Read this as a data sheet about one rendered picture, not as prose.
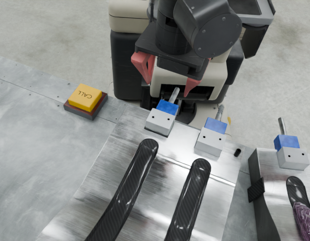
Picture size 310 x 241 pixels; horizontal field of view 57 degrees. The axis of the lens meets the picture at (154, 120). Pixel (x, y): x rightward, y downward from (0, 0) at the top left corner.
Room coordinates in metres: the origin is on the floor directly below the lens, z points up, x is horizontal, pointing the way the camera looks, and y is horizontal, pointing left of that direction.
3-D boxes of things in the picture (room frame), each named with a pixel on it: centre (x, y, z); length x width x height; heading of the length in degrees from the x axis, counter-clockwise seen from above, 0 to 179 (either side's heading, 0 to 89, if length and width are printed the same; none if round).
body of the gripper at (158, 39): (0.34, -0.01, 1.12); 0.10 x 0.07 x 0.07; 74
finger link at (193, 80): (0.33, -0.03, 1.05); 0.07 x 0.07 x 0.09; 74
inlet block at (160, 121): (0.38, -0.02, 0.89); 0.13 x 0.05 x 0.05; 164
